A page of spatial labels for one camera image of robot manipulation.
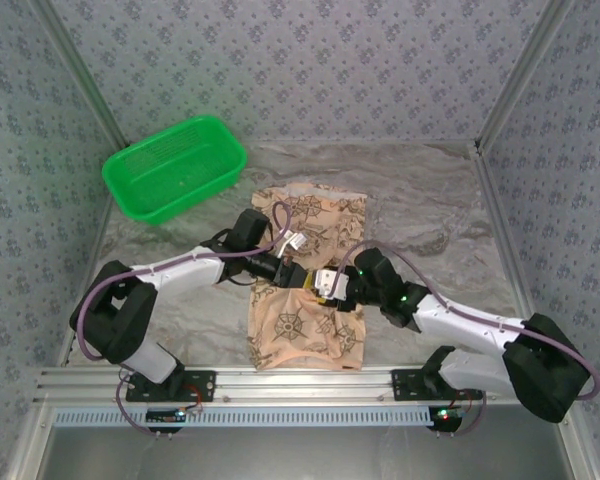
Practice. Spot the thin aluminium side rail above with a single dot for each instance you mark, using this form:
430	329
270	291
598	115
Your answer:
101	240

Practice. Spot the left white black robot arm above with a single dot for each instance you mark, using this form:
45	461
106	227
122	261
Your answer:
180	275

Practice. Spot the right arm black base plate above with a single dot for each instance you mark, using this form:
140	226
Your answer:
405	387

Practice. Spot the aluminium frame post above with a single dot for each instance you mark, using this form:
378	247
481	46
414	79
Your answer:
81	70
525	70

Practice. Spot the aluminium mounting rail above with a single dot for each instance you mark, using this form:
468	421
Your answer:
305	382

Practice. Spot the grey metal panel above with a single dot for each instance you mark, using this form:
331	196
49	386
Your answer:
305	455

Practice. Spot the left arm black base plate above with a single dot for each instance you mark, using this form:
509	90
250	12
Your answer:
202	387

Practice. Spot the green plastic basket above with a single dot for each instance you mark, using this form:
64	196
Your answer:
170	170

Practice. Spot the peach printed t-shirt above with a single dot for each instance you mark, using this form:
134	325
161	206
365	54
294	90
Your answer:
290	325

